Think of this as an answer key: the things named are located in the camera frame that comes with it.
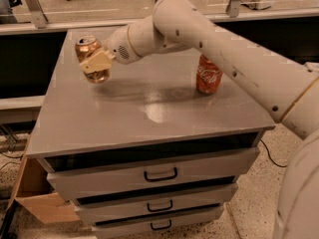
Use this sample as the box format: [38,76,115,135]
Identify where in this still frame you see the grey drawer cabinet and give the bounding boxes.
[25,20,276,239]

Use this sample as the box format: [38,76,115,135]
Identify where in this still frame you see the grey drawer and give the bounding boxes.
[47,147,259,200]
[92,205,223,239]
[75,180,238,225]

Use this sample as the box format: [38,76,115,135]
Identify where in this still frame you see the orange Coca-Cola can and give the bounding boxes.
[196,55,222,95]

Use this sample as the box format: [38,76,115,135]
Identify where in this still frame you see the middle grey drawer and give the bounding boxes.
[75,180,238,225]

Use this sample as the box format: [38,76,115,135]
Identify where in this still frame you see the gold patterned soda can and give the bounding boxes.
[75,35,110,84]

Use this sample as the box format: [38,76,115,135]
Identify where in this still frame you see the metal railing post right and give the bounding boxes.
[226,0,241,18]

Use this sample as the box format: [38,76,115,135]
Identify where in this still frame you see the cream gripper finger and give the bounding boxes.
[79,48,114,74]

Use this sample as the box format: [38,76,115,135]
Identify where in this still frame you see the black floor cable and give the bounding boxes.
[259,138,288,169]

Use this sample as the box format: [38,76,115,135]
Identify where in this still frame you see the bottom grey drawer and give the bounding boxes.
[92,205,223,239]

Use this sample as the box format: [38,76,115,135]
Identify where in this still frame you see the top grey drawer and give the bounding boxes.
[47,147,259,200]

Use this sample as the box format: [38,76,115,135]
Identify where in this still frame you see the brown cardboard box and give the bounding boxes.
[7,153,81,225]

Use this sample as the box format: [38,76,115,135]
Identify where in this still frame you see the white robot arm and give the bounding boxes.
[80,0,319,239]

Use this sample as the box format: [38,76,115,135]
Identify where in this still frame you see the metal railing post left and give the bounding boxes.
[25,0,48,29]

